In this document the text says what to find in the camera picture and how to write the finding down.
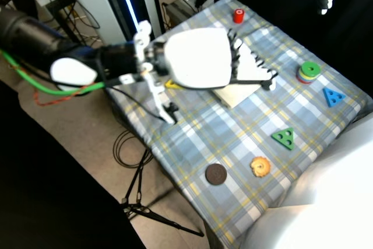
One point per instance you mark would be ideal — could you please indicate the black backdrop curtain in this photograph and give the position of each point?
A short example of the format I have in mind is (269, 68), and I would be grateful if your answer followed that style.
(349, 42)

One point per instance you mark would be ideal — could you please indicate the black tripod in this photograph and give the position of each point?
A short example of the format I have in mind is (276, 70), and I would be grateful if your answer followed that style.
(140, 202)

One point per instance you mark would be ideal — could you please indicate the green triangle block with holes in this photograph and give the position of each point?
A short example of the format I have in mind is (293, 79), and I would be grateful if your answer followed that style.
(284, 138)

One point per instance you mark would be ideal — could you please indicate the white robot body shell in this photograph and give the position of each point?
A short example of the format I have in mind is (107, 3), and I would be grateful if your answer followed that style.
(335, 202)

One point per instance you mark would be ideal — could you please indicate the round chocolate cookie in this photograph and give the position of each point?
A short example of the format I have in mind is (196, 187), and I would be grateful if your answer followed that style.
(216, 174)

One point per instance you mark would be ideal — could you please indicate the plaid tablecloth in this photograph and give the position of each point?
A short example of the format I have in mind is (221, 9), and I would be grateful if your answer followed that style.
(204, 138)

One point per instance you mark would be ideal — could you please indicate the red cylinder peg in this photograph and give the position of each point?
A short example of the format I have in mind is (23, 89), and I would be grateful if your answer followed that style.
(238, 16)

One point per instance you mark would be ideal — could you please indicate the stack of coloured rings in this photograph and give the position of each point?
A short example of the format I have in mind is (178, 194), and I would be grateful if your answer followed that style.
(309, 71)

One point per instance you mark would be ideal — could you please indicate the yellow ridged cookie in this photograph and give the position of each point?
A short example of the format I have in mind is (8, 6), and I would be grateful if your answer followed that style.
(260, 167)

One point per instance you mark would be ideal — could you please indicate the yellow triangle block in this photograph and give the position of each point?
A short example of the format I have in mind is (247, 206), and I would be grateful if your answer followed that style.
(172, 85)

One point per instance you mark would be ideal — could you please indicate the blue triangle block with holes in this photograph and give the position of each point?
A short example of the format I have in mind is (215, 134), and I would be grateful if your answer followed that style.
(332, 97)

